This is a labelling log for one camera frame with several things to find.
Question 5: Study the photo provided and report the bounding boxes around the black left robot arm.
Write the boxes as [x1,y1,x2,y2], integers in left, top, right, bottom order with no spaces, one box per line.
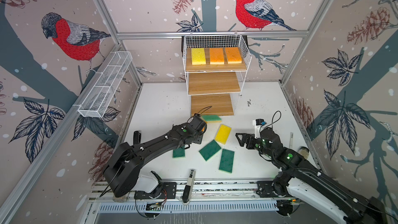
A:
[102,114,207,199]

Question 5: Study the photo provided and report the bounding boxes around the yellow sponge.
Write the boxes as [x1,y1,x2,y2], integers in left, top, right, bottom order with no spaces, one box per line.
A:
[214,124,232,145]
[191,48,206,65]

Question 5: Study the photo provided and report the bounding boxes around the black white handheld scraper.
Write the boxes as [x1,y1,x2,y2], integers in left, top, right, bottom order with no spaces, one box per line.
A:
[181,169,196,205]

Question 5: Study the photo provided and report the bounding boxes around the white wire wall basket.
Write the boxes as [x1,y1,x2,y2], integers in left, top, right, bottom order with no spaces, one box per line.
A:
[78,51,132,118]

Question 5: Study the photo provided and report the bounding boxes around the small clear plastic container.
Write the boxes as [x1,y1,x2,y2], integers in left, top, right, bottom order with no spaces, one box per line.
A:
[298,146,309,160]

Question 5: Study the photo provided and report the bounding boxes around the aluminium frame crossbar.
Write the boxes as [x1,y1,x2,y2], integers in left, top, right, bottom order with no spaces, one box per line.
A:
[116,30,309,40]

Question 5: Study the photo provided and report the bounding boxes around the white wire wooden shelf unit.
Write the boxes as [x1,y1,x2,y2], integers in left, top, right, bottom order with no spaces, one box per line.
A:
[181,35,251,116]

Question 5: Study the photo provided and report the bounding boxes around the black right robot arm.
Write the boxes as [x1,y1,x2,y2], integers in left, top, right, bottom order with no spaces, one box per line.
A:
[235,127,388,224]

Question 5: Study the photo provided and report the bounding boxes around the white marker pen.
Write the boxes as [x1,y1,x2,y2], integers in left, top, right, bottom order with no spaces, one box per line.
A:
[289,132,294,149]

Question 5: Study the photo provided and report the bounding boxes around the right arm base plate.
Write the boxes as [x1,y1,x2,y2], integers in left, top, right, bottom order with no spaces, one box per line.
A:
[256,180,298,199]

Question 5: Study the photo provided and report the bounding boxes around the dark green sponge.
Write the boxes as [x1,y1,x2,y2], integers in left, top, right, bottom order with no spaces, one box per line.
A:
[172,148,186,159]
[199,140,221,161]
[219,149,235,173]

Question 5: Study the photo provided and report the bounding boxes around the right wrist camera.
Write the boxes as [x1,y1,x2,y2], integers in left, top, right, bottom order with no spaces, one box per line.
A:
[252,119,266,139]

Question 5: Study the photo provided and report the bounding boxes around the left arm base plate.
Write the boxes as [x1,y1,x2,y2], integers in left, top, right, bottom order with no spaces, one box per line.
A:
[134,182,177,200]

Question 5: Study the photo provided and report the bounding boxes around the light green sponge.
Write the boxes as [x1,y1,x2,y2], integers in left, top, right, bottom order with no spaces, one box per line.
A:
[201,115,222,123]

